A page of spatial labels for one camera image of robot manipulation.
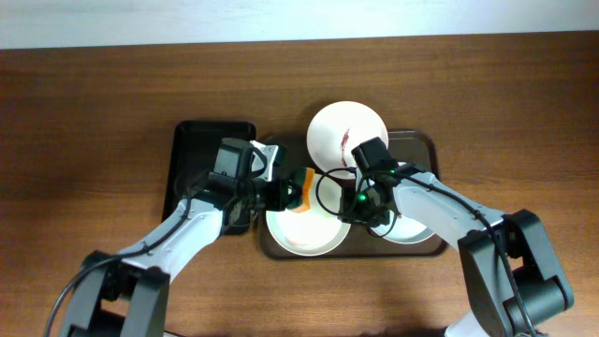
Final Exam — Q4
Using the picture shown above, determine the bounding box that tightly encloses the green and orange sponge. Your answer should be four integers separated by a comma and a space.
285, 167, 314, 213

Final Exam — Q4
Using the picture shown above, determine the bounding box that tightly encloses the white plate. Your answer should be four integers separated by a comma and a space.
266, 173, 351, 256

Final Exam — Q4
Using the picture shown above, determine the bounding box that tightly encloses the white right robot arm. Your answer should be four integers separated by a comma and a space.
342, 162, 574, 336

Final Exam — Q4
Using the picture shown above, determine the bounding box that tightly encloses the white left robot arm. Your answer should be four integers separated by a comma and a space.
59, 138, 314, 336

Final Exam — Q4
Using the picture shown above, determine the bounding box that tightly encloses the brown serving tray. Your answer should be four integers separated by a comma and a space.
255, 129, 448, 261

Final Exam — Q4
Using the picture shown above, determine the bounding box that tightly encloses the black small tray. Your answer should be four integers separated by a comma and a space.
162, 121, 256, 220

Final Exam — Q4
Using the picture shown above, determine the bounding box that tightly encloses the pink plate with red stain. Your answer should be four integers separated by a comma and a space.
306, 101, 388, 171

